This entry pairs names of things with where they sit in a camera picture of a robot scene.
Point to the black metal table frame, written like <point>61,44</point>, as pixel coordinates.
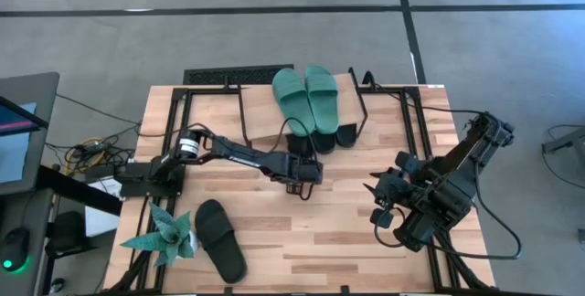
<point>210,89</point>

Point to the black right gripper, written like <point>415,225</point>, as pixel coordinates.
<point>420,186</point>

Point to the black rubber slide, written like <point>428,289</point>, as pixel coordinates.
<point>219,241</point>
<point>346,135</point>
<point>323,143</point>
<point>299,144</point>

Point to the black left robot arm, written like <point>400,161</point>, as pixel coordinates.
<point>247,156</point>

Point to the black mouse with green light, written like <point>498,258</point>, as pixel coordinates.
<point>13,246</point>

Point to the white paper box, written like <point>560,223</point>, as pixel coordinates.
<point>103,223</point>

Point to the green potted succulent plant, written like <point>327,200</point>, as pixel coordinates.
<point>171,236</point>

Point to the green rubber slide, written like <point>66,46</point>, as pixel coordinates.
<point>322,99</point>
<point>292,99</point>

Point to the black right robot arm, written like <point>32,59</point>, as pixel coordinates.
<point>475,150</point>

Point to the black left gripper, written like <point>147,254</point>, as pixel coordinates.
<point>301,170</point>

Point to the grey framed monitor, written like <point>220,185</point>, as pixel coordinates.
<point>13,159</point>

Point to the wooden shelf with black frame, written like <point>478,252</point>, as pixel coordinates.
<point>260,113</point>

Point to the black floor grate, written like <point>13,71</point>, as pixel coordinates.
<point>237,76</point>

